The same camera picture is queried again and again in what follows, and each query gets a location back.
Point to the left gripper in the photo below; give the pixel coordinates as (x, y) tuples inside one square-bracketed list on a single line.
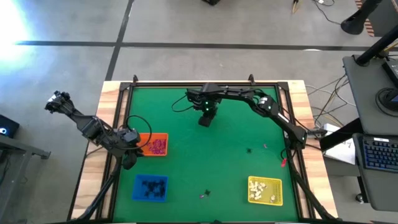
[(129, 161)]

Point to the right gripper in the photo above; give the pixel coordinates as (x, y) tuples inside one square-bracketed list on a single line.
[(206, 119)]

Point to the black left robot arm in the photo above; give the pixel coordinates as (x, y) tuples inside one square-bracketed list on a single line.
[(93, 129)]

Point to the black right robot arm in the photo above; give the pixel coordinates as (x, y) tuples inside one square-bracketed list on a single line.
[(280, 116)]

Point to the orange plastic basket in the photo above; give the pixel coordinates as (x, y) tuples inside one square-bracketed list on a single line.
[(143, 144)]

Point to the blue plastic basket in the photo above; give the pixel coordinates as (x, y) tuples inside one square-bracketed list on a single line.
[(138, 188)]

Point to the green table mat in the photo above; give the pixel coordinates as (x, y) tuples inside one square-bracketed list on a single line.
[(186, 161)]

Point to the red clip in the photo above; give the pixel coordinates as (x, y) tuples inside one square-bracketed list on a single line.
[(284, 162)]

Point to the yellow plastic basket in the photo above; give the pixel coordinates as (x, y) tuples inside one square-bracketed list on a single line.
[(273, 188)]

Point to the grey metal table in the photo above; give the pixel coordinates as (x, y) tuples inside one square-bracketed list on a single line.
[(18, 149)]

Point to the black floor object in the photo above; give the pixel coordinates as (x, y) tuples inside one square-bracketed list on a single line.
[(211, 2)]

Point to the black box device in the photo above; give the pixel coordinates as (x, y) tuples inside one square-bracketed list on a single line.
[(9, 124)]

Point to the black desk leg bar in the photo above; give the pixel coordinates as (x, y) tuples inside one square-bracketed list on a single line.
[(342, 133)]

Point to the white paper sheet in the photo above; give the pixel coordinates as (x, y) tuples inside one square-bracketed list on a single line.
[(342, 152)]

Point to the yellow tipped tripod leg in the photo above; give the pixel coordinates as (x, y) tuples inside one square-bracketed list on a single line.
[(294, 6)]

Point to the grey side desk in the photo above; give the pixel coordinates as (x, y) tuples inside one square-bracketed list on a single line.
[(363, 93)]

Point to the black caster wheel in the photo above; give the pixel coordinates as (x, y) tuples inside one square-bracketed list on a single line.
[(359, 198)]

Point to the black stand foot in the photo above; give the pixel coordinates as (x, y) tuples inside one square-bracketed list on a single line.
[(354, 23)]

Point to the black backlit keyboard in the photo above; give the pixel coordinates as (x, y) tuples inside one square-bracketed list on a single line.
[(381, 154)]

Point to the black round monitor base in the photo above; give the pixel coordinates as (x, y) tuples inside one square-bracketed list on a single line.
[(384, 99)]

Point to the black slanted pole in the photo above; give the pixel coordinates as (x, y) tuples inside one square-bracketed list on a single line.
[(376, 46)]

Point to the orange black striped mat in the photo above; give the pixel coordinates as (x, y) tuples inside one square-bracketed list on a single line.
[(369, 23)]

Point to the grey keyboard desk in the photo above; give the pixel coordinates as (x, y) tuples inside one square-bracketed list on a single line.
[(382, 189)]

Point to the black desk device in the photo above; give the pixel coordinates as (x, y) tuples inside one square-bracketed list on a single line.
[(391, 71)]

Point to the dark grey cabinet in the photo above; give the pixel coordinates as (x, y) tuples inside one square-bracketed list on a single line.
[(385, 18)]

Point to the black frame clamp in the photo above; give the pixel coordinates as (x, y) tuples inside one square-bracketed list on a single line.
[(251, 79), (135, 80)]

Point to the black aluminium table frame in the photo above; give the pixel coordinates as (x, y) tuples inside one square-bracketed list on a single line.
[(155, 83)]

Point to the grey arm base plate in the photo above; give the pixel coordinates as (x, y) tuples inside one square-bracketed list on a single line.
[(286, 133)]

